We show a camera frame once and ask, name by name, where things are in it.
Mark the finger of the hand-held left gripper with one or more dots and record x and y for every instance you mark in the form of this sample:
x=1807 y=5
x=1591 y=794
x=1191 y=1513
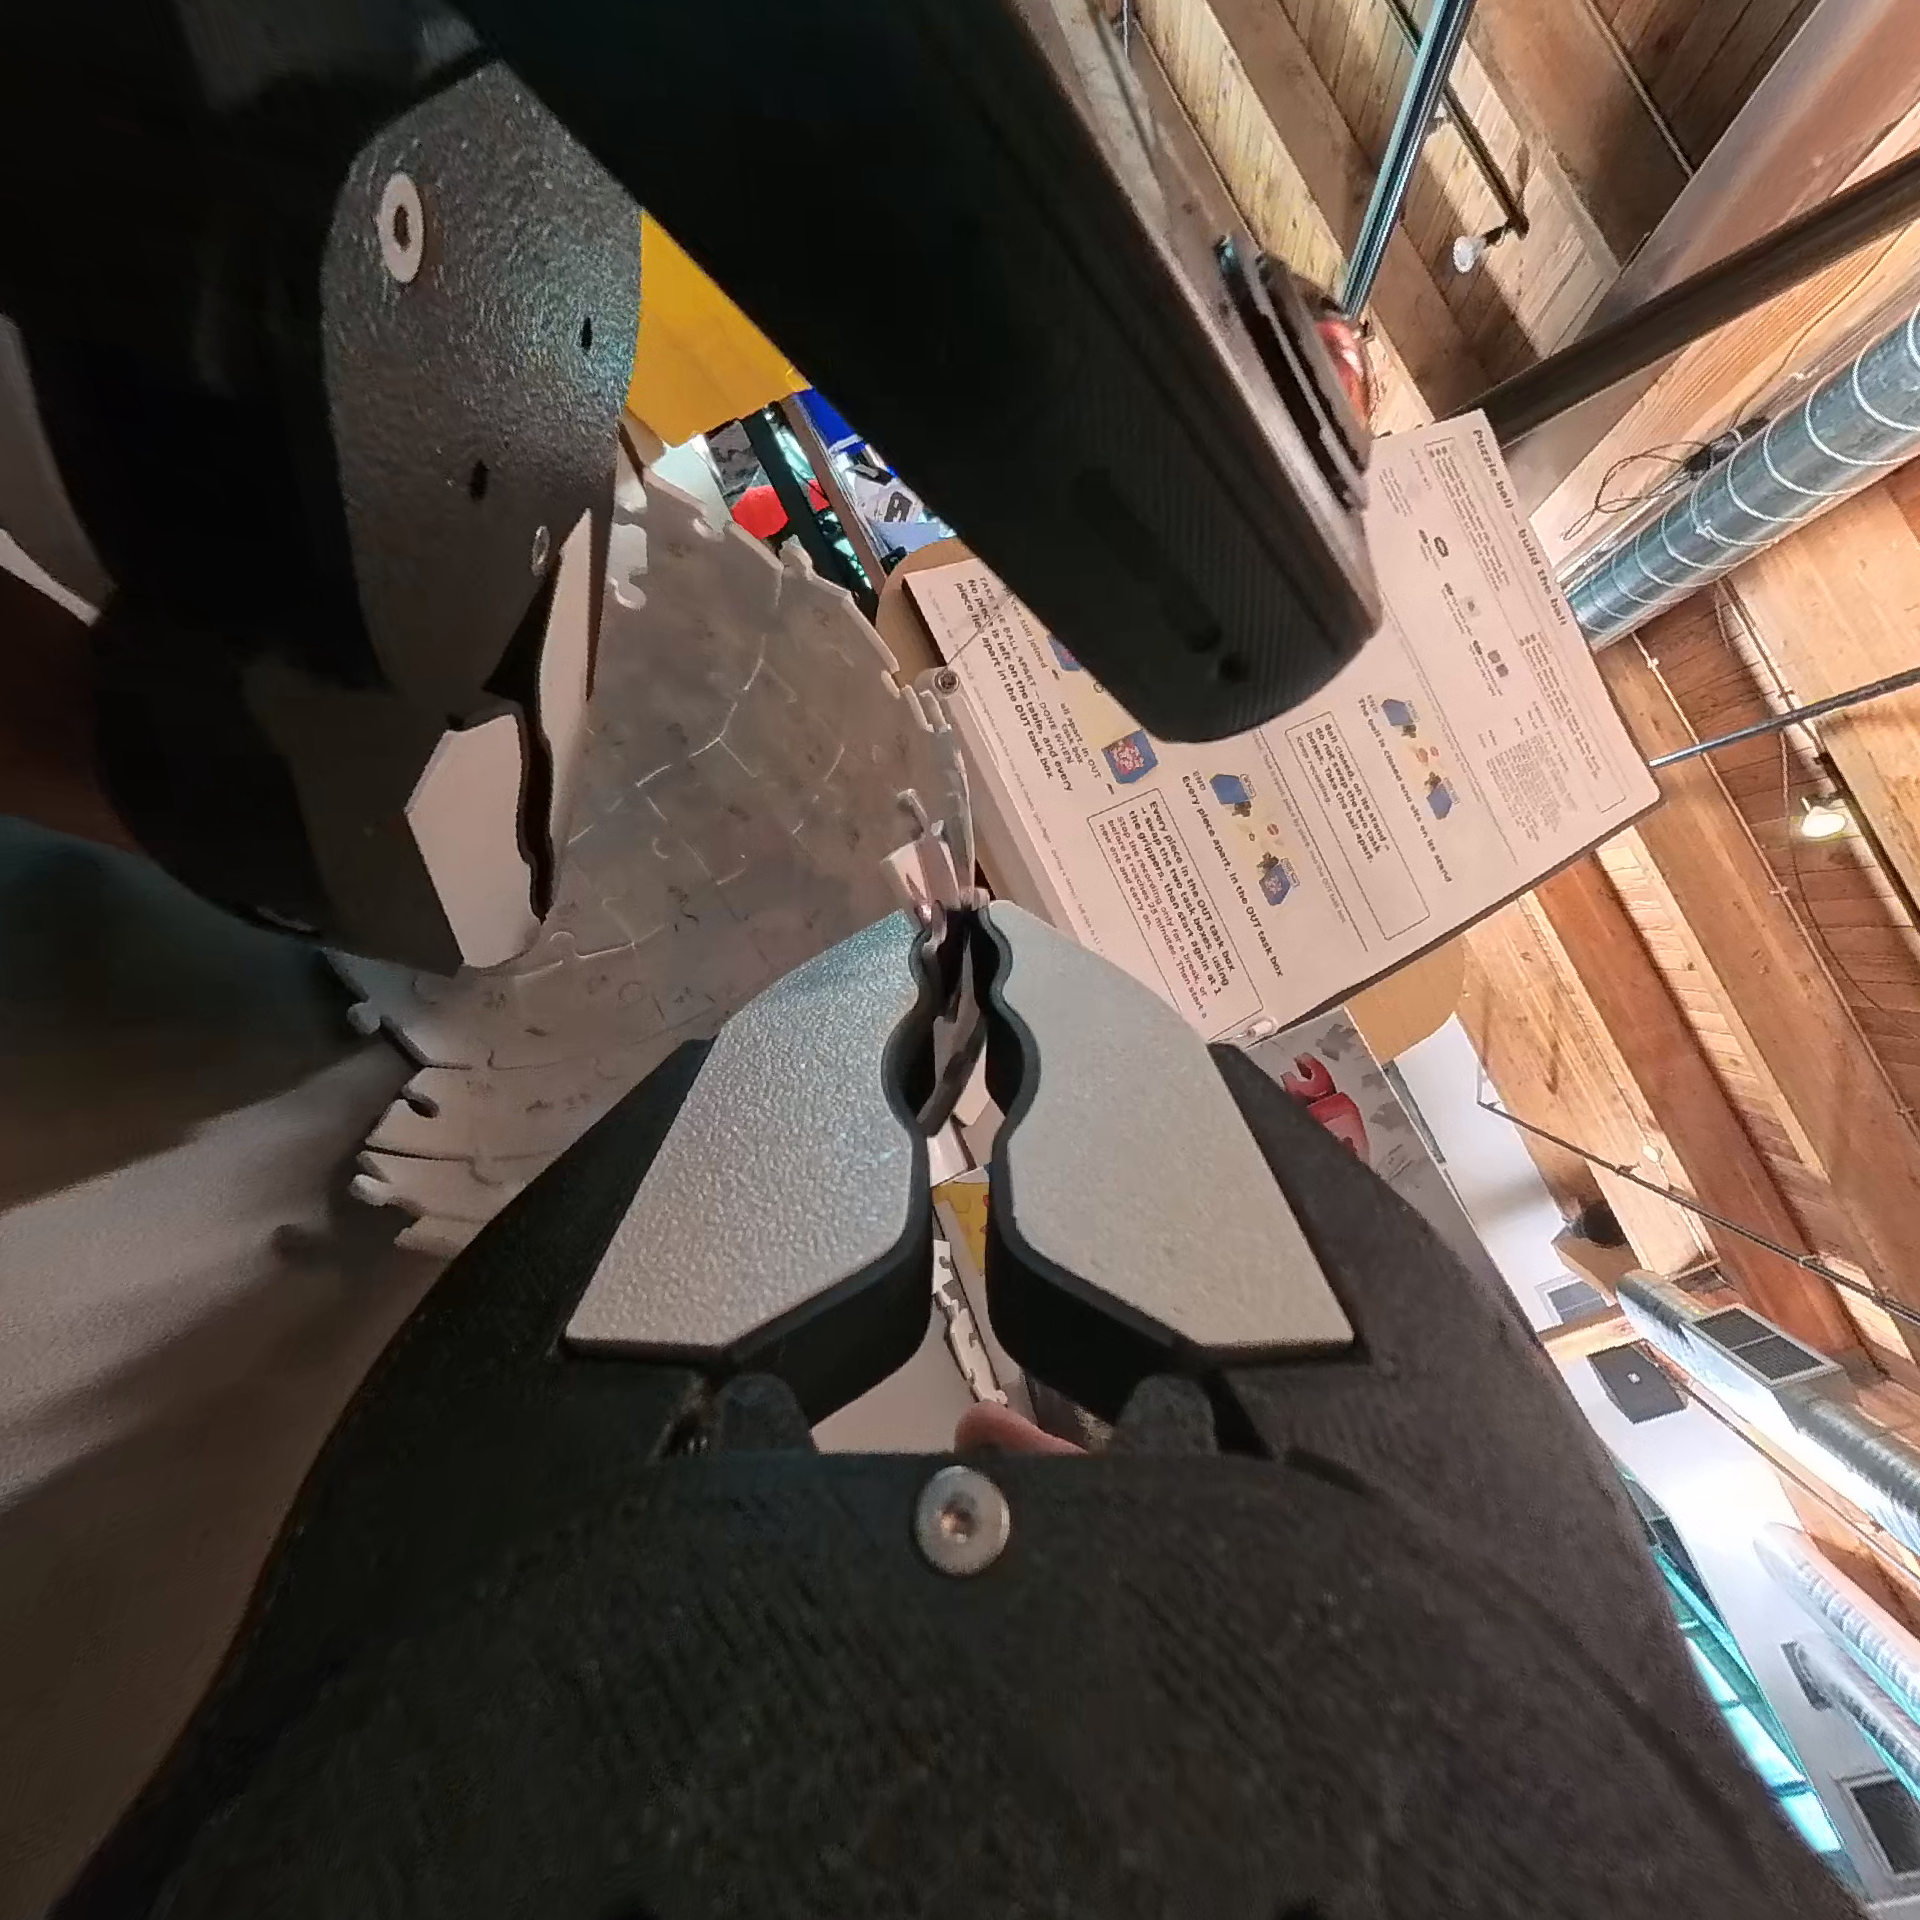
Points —
x=473 y=840
x=579 y=660

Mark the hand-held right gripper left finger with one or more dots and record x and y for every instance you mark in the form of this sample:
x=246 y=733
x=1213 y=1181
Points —
x=765 y=1170

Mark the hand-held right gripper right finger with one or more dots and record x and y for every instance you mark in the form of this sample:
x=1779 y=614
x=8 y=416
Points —
x=1171 y=1170

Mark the grey partial puzzle ball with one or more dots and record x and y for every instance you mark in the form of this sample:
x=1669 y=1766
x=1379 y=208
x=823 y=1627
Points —
x=720 y=795

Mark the blue puzzle box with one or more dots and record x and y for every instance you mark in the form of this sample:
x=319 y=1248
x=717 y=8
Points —
x=1335 y=1089

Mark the yellow plastic bin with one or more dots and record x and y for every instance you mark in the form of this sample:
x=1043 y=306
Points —
x=691 y=346

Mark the red rounded object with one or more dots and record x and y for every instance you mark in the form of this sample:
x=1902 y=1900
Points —
x=781 y=508

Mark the thin black ceiling rod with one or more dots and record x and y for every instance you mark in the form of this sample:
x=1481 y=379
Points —
x=1787 y=720
x=1710 y=1213

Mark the white instruction sheet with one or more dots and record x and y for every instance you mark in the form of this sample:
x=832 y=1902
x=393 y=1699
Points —
x=1485 y=705

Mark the white spot bulb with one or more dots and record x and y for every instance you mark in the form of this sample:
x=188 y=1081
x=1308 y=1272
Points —
x=1468 y=252

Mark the black track light bar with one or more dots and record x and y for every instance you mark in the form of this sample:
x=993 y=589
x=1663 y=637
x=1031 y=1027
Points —
x=1485 y=148

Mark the hanging ceiling lamp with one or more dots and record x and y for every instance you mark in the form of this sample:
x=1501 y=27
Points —
x=1820 y=819

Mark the black slanted pole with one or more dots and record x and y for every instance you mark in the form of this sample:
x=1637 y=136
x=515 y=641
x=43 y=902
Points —
x=1680 y=299

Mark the grey metal beam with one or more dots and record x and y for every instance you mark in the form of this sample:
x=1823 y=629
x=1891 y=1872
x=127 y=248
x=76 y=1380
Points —
x=1787 y=148

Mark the black wall speaker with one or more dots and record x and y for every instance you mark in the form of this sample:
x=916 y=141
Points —
x=1636 y=1380

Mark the teal hanging rail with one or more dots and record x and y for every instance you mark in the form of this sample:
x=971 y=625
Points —
x=1403 y=148

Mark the rectangular vent duct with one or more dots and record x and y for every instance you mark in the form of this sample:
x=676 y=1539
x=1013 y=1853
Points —
x=1757 y=1342

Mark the silver spiral air duct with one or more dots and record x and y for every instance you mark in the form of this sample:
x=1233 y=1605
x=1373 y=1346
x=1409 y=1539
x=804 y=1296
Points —
x=1846 y=1621
x=1757 y=480

